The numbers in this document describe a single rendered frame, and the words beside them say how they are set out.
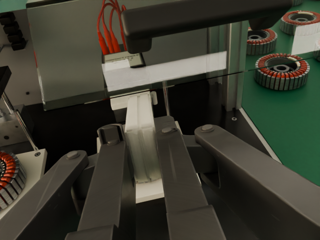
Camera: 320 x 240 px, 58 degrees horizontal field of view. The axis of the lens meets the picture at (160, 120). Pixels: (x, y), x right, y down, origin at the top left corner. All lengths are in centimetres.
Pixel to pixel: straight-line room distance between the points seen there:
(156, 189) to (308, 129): 30
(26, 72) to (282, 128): 52
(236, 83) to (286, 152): 15
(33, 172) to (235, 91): 38
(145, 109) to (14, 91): 55
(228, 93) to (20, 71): 42
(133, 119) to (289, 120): 47
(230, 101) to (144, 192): 24
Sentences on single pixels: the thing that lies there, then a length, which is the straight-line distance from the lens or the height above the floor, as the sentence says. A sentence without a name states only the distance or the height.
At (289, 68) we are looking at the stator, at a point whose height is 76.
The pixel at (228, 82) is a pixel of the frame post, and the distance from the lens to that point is 53.
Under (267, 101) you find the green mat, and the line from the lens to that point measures 64.
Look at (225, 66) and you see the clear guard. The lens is 22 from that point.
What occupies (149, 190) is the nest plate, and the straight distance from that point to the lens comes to 43.
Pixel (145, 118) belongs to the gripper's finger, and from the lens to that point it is 15.
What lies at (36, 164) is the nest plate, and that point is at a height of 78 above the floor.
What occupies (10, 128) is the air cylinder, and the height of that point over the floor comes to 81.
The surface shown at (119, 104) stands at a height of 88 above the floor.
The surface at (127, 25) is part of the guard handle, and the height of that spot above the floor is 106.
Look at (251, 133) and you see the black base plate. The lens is 53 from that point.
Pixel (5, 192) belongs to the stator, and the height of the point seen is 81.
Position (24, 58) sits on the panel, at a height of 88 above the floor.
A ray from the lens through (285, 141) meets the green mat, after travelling 55.
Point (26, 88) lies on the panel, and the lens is 69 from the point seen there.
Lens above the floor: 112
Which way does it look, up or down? 39 degrees down
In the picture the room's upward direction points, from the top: 8 degrees counter-clockwise
